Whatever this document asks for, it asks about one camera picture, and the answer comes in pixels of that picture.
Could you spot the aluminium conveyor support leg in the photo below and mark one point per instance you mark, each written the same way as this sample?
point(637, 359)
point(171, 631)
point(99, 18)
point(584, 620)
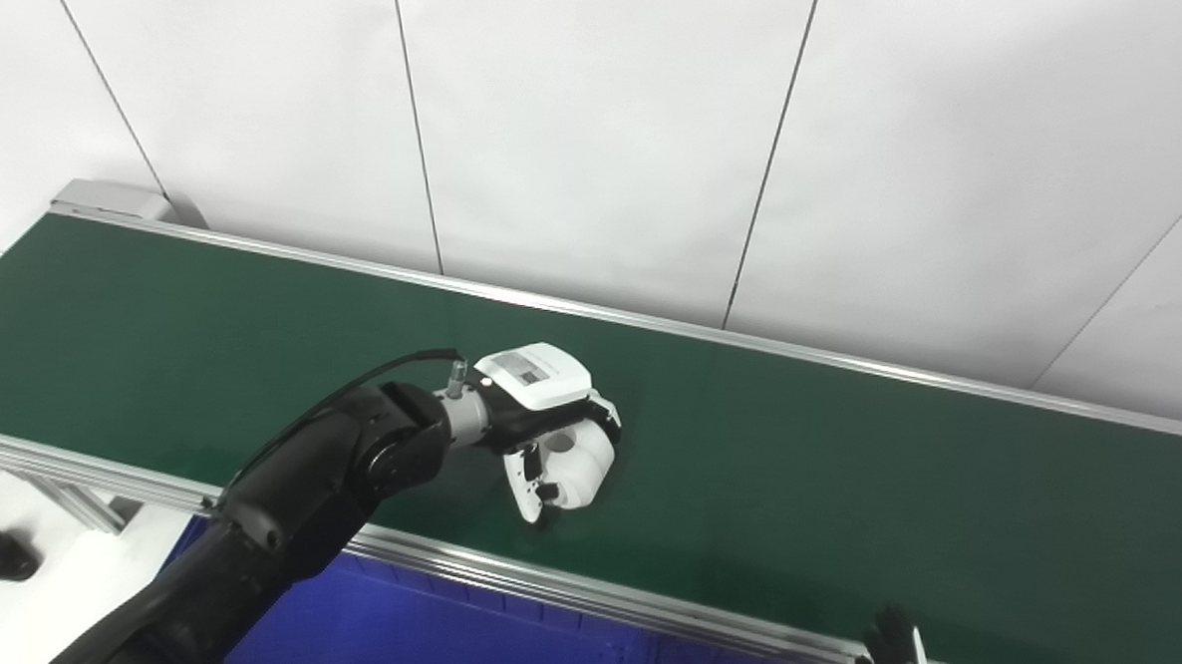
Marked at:
point(75, 499)

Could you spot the white round plastic part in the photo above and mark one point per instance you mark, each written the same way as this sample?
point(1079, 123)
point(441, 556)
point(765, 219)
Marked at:
point(583, 468)

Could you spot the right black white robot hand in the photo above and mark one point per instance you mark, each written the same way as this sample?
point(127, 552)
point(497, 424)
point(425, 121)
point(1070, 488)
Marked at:
point(894, 653)

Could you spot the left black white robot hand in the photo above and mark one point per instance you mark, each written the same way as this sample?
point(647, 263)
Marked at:
point(538, 374)

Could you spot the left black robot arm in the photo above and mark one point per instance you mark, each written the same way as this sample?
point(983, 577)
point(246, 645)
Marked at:
point(289, 505)

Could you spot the green conveyor belt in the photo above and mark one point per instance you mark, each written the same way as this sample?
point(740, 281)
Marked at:
point(857, 480)

